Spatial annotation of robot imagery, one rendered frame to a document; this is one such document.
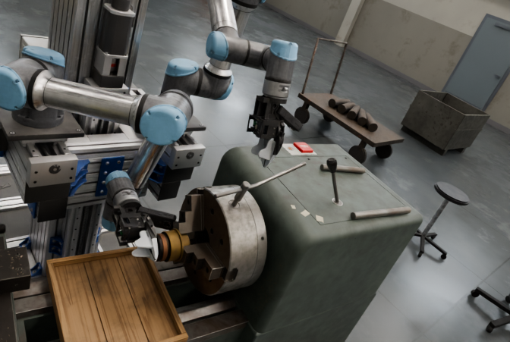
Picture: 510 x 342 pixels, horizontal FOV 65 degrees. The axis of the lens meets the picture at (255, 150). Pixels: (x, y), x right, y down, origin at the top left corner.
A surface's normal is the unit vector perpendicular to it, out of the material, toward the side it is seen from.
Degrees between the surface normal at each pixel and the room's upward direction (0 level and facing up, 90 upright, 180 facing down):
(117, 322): 0
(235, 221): 29
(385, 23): 90
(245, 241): 49
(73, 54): 90
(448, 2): 90
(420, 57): 90
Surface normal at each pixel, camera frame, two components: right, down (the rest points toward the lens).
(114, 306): 0.33, -0.84
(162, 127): 0.07, 0.48
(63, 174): 0.61, 0.54
